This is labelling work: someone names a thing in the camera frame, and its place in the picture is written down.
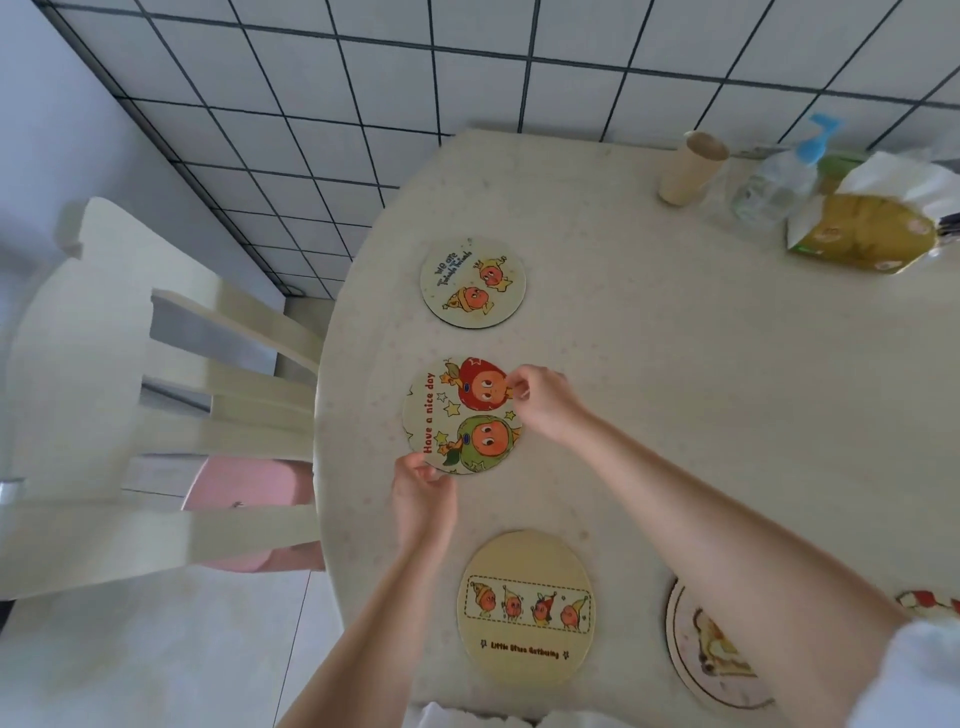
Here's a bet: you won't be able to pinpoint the round coaster red print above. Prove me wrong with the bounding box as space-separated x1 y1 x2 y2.
896 589 960 621

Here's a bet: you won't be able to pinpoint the white wooden chair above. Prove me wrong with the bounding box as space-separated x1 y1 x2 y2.
0 196 326 603

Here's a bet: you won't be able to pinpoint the yellow round coaster four characters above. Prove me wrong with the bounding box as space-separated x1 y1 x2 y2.
456 530 597 689

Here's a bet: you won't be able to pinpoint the clear pump bottle blue nozzle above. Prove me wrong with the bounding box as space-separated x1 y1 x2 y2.
731 113 845 228

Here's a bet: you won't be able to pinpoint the yellow-green tissue pack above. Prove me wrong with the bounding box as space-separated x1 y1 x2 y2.
785 150 960 276

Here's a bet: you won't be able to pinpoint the person's left forearm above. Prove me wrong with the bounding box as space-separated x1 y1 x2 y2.
276 541 451 728

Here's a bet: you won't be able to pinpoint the green packet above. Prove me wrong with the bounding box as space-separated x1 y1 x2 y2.
816 148 871 195

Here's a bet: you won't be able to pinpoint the person's white shirt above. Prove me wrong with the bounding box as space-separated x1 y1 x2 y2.
846 619 960 728

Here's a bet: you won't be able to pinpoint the person's left hand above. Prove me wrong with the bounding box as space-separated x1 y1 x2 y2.
390 452 459 558

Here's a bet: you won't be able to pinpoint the person's right hand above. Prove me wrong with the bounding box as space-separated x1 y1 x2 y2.
506 365 595 445

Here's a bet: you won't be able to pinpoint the pink stool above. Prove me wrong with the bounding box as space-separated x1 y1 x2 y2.
181 457 326 573

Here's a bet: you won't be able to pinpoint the person's right forearm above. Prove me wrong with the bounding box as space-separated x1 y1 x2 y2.
571 420 912 728

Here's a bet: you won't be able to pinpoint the white round coaster brown rim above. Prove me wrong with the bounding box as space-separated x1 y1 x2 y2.
665 577 775 711

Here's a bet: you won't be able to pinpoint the round coaster two fruit characters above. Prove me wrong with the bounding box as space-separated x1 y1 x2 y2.
402 357 524 477

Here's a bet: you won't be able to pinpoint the beige paper cup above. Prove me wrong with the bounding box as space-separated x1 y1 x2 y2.
658 131 731 208

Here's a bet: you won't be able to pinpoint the small round coaster three characters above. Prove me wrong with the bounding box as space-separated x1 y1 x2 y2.
419 237 528 330

